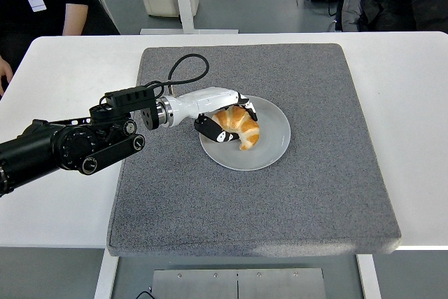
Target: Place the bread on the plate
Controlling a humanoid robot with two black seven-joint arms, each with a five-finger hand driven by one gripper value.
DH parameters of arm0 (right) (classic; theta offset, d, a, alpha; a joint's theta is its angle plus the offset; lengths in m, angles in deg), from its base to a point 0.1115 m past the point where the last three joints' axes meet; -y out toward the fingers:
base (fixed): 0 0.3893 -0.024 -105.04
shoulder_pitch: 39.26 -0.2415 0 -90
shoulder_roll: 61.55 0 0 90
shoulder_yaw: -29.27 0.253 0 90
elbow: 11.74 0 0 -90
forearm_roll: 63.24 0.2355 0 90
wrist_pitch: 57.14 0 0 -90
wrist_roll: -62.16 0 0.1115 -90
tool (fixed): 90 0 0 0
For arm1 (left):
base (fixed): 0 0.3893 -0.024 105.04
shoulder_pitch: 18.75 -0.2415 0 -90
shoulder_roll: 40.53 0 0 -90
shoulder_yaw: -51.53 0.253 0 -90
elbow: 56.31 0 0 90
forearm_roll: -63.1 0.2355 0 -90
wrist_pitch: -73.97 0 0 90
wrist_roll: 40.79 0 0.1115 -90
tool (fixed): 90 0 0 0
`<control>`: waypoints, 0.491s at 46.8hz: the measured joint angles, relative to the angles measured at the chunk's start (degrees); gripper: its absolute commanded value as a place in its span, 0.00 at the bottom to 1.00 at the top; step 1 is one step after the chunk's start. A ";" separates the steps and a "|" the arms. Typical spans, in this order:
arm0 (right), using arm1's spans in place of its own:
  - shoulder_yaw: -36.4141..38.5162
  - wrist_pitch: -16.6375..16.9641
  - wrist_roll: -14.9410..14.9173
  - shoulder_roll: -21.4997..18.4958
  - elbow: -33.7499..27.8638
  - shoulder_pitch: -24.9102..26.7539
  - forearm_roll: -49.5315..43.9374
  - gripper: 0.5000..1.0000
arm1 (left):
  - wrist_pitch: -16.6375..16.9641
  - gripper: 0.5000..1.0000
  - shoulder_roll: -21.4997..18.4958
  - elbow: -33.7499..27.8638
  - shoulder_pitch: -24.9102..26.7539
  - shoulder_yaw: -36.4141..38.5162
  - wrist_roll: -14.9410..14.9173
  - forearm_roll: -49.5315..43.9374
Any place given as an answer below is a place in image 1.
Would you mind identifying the person's hand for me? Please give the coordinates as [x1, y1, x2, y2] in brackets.
[0, 55, 15, 97]

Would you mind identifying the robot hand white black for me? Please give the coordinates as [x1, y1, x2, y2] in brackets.
[162, 86, 260, 144]

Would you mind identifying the croissant bread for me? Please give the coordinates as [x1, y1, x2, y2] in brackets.
[212, 105, 261, 151]

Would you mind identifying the grey round plate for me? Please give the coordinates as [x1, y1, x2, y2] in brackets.
[198, 95, 291, 171]

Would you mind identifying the grey metal plate with screws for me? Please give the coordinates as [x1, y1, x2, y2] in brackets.
[150, 267, 327, 299]

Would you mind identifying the grey fabric mat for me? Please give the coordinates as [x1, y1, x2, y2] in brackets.
[106, 43, 403, 257]

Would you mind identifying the white table leg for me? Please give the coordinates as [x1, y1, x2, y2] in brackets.
[356, 253, 382, 299]
[93, 251, 120, 299]

